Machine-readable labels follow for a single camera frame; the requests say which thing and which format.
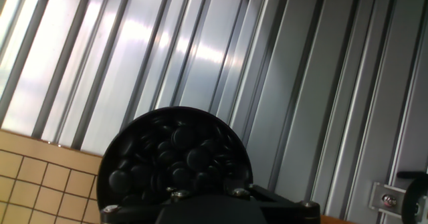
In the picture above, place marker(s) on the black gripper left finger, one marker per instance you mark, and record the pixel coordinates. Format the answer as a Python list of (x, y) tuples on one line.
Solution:
[(180, 194)]

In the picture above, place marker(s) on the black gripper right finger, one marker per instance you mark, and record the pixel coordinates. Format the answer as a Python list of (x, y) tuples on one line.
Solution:
[(239, 191)]

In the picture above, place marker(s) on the tan go board mat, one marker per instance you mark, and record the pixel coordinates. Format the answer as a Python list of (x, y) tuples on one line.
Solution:
[(40, 184)]

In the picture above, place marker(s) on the black bowl of go stones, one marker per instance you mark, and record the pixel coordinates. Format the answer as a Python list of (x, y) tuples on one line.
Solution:
[(174, 143)]

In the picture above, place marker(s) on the silver corner bracket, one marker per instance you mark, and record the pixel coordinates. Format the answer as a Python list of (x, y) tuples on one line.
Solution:
[(388, 199)]

